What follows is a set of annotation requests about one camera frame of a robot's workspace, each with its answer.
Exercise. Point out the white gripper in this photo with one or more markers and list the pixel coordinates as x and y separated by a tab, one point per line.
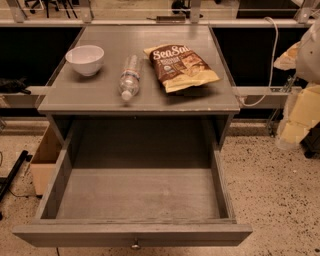
310	59

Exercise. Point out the clear plastic water bottle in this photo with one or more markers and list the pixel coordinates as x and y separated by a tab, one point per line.
130	78

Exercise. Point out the open grey top drawer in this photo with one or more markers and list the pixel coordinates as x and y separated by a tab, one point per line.
156	180

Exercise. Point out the metal drawer knob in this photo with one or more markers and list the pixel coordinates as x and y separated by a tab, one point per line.
135	245

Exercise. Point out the brown sea salt chips bag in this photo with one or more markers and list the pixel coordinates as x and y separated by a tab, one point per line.
178	67

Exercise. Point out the grey wooden cabinet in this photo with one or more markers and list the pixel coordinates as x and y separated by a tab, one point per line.
73	94

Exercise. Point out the white ceramic bowl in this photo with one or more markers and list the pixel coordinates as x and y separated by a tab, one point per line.
86	60

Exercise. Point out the cardboard box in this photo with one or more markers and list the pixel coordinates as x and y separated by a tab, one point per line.
44	160

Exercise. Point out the black floor stand leg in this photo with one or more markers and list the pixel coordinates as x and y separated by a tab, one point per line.
5	182

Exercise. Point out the aluminium frame rail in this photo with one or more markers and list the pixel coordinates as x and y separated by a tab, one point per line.
215	13

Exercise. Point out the black cloth on rail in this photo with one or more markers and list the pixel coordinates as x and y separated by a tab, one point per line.
13	86

